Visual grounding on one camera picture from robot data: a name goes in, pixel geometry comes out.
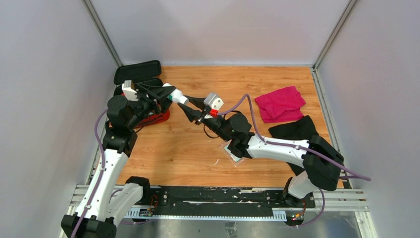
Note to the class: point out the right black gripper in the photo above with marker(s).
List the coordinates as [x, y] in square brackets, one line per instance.
[193, 115]

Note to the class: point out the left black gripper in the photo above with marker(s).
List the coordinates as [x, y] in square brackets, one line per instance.
[160, 92]

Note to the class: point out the white pill bottle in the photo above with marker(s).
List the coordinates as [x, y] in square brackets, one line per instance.
[176, 96]

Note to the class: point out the red black medicine case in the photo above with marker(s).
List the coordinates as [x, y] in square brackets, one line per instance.
[143, 75]

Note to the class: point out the teal bandage plastic bag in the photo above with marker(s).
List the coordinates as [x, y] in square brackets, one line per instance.
[236, 161]

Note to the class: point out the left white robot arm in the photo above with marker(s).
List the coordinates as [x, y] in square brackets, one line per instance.
[99, 213]

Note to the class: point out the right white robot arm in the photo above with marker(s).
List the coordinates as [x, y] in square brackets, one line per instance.
[247, 144]

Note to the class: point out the pink cloth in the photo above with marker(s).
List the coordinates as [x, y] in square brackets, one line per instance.
[281, 105]

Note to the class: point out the black cloth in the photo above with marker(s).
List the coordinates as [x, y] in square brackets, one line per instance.
[295, 131]

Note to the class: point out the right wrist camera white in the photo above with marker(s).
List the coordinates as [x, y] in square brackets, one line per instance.
[213, 101]

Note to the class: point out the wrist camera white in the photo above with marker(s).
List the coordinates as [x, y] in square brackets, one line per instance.
[129, 91]
[213, 101]

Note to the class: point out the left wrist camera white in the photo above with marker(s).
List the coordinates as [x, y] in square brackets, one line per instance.
[129, 91]

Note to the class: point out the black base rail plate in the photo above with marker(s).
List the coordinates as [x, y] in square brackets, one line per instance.
[230, 202]

